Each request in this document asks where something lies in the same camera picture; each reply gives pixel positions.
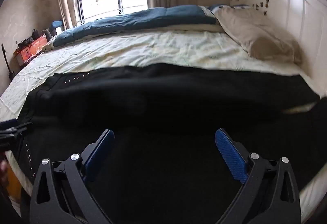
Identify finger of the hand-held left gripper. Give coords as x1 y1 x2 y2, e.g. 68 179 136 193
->
0 120 33 139

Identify beige pillow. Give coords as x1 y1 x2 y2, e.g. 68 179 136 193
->
212 5 303 64

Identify blue chair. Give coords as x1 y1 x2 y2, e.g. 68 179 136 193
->
48 19 64 35

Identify black pants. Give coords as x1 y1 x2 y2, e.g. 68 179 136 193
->
11 63 327 224

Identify blue quilt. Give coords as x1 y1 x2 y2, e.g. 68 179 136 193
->
51 5 217 47

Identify leaf print bed sheet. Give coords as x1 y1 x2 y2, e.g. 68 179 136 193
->
0 28 327 217

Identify black stick tool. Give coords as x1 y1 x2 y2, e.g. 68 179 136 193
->
1 44 14 80

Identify white carved headboard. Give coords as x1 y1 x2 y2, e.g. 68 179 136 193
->
231 0 327 97

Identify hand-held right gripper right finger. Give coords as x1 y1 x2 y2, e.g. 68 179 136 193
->
215 129 302 224

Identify red printed box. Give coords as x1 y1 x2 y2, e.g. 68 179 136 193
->
14 35 50 63

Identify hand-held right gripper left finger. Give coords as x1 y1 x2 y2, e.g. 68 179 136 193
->
29 129 115 224

